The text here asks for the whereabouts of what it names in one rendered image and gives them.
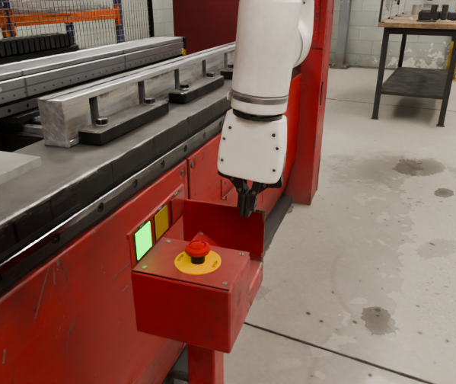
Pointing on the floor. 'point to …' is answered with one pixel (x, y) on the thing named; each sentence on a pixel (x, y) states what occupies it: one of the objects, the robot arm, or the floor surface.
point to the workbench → (400, 83)
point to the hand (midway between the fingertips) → (247, 203)
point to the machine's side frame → (314, 89)
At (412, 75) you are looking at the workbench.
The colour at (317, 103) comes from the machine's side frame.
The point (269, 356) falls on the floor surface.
